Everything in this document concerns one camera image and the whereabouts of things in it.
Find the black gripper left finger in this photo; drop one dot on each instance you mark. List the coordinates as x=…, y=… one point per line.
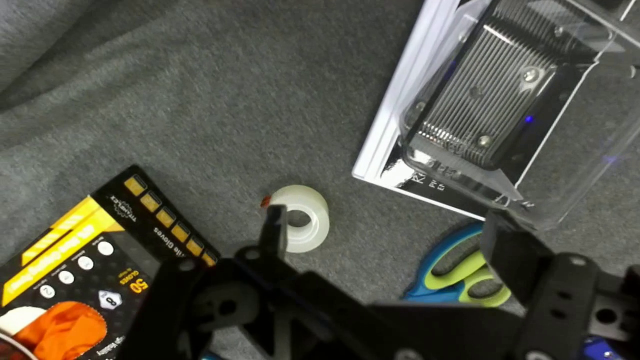
x=274, y=230

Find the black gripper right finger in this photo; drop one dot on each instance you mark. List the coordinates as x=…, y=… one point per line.
x=521, y=256

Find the green and blue scissors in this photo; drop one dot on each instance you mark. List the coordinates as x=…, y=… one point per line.
x=452, y=267

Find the white tape roll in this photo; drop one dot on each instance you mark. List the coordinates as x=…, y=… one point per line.
x=311, y=213

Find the clear plastic bowl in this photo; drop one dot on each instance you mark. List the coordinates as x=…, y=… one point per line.
x=532, y=101

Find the black and yellow box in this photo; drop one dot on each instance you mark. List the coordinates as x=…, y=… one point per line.
x=86, y=267

